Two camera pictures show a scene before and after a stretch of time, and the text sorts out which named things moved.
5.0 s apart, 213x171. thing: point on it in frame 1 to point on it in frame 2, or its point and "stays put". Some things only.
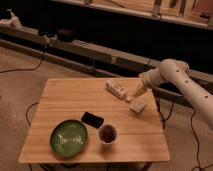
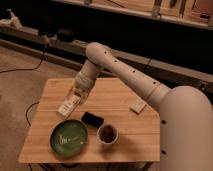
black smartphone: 92,119 stays put
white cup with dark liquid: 107,134 stays put
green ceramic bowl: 69,138 stays put
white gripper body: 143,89 to 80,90
